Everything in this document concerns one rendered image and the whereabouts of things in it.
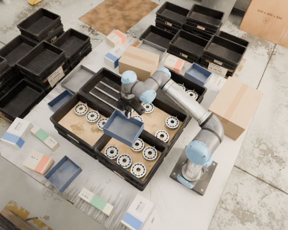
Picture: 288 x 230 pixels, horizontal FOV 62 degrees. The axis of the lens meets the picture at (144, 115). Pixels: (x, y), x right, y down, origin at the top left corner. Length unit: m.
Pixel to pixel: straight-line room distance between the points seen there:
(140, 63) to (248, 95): 0.92
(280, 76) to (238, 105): 1.82
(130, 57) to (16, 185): 1.65
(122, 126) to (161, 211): 0.64
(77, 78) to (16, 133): 0.69
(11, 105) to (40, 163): 1.13
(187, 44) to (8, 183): 2.46
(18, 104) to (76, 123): 1.09
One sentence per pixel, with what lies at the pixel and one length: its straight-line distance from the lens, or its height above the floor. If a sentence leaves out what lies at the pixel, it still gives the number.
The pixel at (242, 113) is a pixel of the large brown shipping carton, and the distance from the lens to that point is 1.93.
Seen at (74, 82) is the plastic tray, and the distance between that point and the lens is 2.22.
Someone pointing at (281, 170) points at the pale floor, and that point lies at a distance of 2.95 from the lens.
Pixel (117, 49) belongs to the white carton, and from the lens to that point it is 2.32.
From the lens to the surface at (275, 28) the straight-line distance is 4.09.
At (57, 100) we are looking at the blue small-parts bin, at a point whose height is 0.73.
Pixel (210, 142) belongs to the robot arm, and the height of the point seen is 1.39.
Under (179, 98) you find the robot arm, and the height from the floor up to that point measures 1.42.
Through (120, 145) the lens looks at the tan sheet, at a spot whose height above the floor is 0.83.
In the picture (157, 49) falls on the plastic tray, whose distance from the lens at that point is 2.45.
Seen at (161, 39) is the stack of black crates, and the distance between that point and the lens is 3.24.
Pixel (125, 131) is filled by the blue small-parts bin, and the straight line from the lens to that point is 1.47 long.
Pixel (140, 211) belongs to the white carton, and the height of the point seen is 0.79.
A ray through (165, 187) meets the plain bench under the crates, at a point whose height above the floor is 0.70.
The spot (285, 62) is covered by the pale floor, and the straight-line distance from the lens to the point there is 3.93.
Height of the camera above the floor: 2.39
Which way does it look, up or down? 59 degrees down
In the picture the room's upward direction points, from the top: 5 degrees clockwise
